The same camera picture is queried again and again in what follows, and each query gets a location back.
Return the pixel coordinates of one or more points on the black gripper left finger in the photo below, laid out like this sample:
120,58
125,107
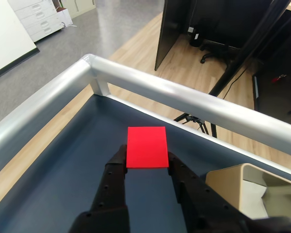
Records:
109,194

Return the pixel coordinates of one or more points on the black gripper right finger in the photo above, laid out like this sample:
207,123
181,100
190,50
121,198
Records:
201,208

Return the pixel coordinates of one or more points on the red cube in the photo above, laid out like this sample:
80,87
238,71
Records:
146,148

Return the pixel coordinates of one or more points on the square metal box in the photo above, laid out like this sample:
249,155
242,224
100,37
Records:
223,189

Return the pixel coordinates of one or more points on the white cardboard box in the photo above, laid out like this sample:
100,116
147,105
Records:
64,18

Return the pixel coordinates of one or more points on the black low cabinet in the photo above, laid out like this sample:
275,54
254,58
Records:
276,97

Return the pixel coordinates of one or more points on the black tripod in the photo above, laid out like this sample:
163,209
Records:
226,75

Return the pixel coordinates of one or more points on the black office chair base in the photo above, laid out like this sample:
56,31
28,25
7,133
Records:
208,56

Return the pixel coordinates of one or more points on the black round bin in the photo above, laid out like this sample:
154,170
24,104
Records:
196,36

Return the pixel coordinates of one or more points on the black desk panel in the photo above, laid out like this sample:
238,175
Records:
169,31

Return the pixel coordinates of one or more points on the white board panel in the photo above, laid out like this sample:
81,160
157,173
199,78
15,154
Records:
4,43

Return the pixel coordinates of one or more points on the white drawer cabinet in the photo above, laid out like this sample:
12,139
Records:
38,21

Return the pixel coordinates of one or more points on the silver metal cart rail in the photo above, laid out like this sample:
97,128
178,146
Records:
160,85

